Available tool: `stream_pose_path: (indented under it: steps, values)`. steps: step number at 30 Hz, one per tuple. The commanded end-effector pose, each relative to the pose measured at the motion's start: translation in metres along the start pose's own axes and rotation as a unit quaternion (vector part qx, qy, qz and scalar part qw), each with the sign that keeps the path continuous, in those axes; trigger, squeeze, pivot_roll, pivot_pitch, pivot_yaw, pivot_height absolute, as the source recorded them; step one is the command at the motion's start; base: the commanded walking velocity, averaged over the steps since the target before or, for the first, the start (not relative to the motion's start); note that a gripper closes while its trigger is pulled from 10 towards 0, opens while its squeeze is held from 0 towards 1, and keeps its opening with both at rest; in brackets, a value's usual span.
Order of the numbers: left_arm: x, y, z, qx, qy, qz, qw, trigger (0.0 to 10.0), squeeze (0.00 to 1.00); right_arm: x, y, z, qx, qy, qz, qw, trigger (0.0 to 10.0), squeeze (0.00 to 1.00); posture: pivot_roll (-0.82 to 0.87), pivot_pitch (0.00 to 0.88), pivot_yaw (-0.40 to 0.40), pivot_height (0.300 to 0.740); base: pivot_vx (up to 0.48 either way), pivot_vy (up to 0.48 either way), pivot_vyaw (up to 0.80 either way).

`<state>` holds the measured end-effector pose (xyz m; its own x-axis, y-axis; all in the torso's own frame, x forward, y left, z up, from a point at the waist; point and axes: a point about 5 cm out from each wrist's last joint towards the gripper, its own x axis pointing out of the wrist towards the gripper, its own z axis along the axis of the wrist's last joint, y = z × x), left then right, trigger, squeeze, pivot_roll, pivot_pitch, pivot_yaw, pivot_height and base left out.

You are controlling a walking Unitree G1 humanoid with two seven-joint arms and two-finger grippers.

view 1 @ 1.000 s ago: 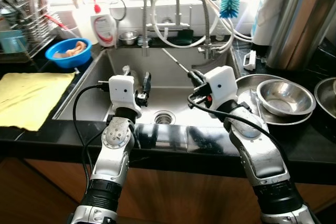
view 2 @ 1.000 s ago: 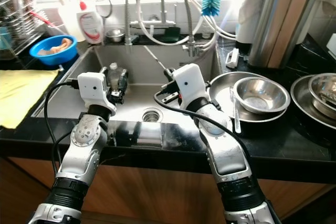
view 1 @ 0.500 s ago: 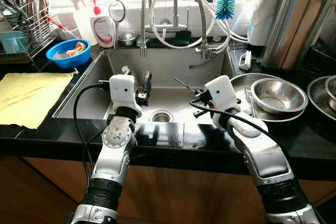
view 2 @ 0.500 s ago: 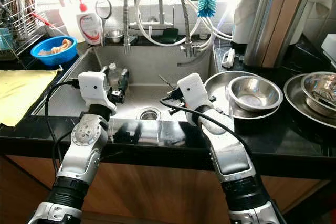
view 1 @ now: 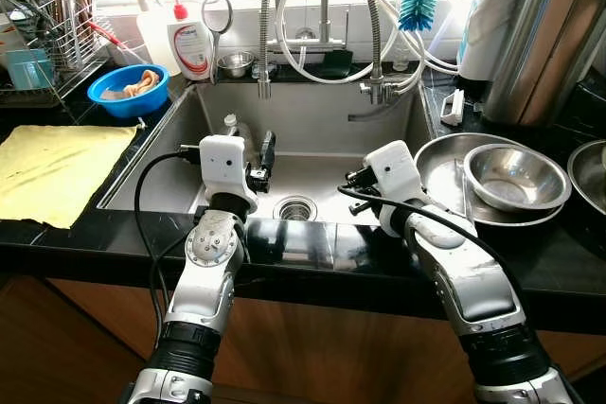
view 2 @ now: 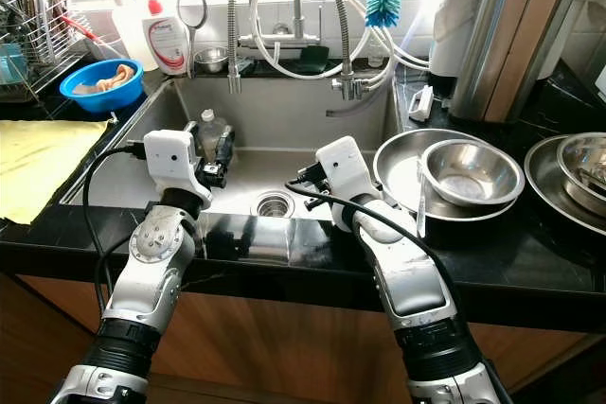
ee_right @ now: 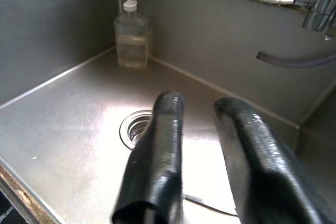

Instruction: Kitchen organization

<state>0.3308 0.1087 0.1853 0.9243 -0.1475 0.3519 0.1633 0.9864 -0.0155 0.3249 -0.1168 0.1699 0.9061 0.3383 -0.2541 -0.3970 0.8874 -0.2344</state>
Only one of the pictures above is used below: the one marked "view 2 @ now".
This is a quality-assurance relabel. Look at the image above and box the clear plastic bottle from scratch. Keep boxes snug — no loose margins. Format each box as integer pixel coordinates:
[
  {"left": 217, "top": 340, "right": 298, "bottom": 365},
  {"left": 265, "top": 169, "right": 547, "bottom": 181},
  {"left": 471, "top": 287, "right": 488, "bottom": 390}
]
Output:
[{"left": 199, "top": 108, "right": 230, "bottom": 164}]

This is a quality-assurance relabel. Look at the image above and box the chrome kitchen faucet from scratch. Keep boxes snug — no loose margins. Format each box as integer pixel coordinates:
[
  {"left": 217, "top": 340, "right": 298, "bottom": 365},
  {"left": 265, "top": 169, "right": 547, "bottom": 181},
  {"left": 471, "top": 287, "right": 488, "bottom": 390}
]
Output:
[{"left": 240, "top": 0, "right": 365, "bottom": 102}]

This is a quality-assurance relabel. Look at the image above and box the white kitchen appliance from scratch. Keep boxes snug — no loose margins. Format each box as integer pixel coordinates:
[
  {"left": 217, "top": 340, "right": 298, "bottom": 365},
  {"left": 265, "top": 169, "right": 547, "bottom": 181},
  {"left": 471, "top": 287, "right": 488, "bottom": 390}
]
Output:
[{"left": 426, "top": 0, "right": 498, "bottom": 79}]

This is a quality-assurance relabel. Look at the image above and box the steel sink drain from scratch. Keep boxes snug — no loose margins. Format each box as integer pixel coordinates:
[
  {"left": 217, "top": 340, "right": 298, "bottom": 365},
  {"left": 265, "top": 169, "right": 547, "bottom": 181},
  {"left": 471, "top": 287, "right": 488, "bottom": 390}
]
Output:
[{"left": 253, "top": 189, "right": 296, "bottom": 219}]

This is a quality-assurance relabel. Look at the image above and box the stainless steel sink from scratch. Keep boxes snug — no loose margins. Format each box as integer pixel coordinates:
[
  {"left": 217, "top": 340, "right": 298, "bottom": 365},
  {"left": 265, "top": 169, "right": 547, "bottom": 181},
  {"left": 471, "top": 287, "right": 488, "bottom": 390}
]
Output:
[{"left": 57, "top": 73, "right": 399, "bottom": 220}]

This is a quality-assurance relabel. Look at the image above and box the large steel plate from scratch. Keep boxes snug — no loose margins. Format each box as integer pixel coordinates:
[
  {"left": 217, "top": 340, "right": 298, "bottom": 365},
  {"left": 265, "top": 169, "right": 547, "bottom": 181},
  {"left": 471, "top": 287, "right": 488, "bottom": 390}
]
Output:
[{"left": 372, "top": 128, "right": 522, "bottom": 223}]

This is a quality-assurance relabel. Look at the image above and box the small steel bowl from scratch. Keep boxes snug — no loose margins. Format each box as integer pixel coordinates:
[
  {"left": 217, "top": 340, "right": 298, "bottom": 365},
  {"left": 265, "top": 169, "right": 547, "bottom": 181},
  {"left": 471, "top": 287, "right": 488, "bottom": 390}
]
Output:
[{"left": 192, "top": 46, "right": 231, "bottom": 75}]

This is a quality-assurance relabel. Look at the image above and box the white soap bottle red pump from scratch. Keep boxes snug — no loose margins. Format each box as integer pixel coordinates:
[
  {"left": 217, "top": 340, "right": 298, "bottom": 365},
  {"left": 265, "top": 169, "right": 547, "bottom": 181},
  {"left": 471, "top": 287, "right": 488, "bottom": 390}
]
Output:
[{"left": 140, "top": 0, "right": 190, "bottom": 76}]

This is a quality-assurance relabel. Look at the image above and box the dark green sponge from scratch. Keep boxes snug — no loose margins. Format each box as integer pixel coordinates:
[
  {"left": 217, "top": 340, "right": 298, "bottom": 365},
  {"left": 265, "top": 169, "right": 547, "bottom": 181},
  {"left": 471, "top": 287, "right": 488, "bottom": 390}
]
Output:
[{"left": 289, "top": 43, "right": 330, "bottom": 74}]

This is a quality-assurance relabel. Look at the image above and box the small white plastic holder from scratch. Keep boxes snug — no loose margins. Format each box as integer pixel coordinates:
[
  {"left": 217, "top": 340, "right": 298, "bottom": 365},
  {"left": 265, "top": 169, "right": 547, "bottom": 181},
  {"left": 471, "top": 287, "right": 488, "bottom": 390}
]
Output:
[{"left": 407, "top": 84, "right": 435, "bottom": 123}]

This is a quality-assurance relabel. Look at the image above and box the beige scrub cloth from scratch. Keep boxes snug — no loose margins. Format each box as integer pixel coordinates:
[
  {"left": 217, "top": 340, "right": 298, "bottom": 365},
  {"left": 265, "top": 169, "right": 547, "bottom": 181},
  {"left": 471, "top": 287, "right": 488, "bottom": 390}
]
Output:
[{"left": 74, "top": 63, "right": 135, "bottom": 96}]

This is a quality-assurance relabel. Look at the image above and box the blue plastic bowl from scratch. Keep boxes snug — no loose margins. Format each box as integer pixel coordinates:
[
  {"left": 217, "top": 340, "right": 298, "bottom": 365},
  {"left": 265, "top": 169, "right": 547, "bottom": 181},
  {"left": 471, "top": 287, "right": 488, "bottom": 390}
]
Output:
[{"left": 59, "top": 58, "right": 144, "bottom": 114}]

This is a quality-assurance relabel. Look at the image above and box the metal mesh strainer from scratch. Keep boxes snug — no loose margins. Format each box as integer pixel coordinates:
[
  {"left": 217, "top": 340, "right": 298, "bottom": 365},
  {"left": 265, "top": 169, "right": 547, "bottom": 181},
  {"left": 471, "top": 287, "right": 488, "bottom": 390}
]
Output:
[{"left": 176, "top": 0, "right": 209, "bottom": 79}]

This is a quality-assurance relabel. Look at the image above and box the white spray bottle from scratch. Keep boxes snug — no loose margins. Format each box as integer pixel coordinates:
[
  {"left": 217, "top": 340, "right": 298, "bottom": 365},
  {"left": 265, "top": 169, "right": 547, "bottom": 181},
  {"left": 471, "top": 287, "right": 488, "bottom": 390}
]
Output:
[{"left": 102, "top": 0, "right": 157, "bottom": 69}]

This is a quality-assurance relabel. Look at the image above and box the steel mixing bowl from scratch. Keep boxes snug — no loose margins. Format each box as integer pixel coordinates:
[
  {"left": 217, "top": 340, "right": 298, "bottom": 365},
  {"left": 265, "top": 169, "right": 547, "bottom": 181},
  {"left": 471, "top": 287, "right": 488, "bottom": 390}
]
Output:
[{"left": 420, "top": 138, "right": 526, "bottom": 208}]

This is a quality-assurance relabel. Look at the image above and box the yellow dish cloth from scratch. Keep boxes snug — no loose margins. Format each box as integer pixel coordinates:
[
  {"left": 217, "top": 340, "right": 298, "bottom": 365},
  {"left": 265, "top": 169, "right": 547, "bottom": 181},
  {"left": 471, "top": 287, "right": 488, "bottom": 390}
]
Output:
[{"left": 0, "top": 118, "right": 119, "bottom": 226}]

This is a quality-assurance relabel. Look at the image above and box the wooden sink base cabinet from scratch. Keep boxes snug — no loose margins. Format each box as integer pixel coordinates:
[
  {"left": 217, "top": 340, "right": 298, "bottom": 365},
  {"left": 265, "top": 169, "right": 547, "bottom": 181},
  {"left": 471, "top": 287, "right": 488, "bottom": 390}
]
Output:
[{"left": 14, "top": 274, "right": 606, "bottom": 404}]

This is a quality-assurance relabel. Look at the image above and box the stainless steel utensil holder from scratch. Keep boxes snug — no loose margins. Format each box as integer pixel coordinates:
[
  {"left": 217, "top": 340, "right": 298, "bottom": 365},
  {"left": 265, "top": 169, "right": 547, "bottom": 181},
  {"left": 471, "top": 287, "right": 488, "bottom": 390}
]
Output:
[{"left": 448, "top": 0, "right": 586, "bottom": 124}]

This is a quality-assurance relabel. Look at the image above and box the wooden side base cabinet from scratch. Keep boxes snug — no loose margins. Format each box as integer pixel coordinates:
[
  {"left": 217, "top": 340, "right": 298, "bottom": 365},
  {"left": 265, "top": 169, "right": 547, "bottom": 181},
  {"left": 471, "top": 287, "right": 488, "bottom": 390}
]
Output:
[{"left": 0, "top": 276, "right": 100, "bottom": 404}]

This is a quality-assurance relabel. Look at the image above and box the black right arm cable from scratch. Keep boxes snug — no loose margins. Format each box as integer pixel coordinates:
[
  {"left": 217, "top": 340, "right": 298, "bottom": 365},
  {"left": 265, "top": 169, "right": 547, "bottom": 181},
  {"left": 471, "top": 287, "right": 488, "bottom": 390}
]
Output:
[{"left": 282, "top": 180, "right": 484, "bottom": 329}]

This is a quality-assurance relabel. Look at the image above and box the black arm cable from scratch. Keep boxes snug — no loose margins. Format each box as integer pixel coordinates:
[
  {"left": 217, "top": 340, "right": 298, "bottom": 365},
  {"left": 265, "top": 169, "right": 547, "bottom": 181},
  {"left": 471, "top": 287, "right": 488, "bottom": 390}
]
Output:
[
  {"left": 282, "top": 180, "right": 484, "bottom": 329},
  {"left": 82, "top": 142, "right": 148, "bottom": 320}
]

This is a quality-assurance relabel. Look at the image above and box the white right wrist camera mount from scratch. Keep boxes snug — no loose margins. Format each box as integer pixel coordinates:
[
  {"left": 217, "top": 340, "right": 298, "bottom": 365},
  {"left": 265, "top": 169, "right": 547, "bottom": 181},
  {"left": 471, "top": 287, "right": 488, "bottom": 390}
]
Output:
[{"left": 314, "top": 135, "right": 380, "bottom": 225}]

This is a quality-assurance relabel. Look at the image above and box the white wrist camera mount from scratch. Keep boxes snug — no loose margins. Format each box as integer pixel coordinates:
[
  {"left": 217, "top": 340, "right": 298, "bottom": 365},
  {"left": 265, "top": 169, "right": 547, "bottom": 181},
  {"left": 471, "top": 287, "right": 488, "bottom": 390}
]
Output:
[
  {"left": 314, "top": 135, "right": 380, "bottom": 225},
  {"left": 145, "top": 128, "right": 214, "bottom": 206}
]

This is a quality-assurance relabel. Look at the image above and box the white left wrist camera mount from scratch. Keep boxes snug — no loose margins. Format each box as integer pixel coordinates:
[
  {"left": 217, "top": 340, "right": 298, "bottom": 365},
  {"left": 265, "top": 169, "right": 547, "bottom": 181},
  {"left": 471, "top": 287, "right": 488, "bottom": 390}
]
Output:
[{"left": 145, "top": 128, "right": 214, "bottom": 206}]

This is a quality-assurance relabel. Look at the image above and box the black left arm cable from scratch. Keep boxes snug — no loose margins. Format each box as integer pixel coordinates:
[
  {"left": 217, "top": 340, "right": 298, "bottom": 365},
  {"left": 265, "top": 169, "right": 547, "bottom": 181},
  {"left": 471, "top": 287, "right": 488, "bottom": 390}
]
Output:
[{"left": 82, "top": 142, "right": 148, "bottom": 320}]

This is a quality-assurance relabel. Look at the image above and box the steel spring faucet hose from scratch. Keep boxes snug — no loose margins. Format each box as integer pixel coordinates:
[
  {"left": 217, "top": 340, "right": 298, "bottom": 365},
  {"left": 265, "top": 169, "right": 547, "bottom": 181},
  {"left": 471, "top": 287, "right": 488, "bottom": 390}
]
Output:
[{"left": 227, "top": 0, "right": 252, "bottom": 95}]

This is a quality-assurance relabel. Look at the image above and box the red handled utensil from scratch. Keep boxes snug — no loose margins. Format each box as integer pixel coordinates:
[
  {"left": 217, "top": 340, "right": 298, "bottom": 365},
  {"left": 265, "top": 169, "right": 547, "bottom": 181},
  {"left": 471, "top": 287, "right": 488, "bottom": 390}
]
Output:
[{"left": 60, "top": 11, "right": 100, "bottom": 45}]

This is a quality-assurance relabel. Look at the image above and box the metal wire dish rack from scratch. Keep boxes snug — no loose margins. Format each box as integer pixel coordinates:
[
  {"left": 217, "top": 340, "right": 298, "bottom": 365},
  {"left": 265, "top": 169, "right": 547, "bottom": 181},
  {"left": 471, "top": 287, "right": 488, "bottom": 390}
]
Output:
[{"left": 0, "top": 0, "right": 115, "bottom": 102}]

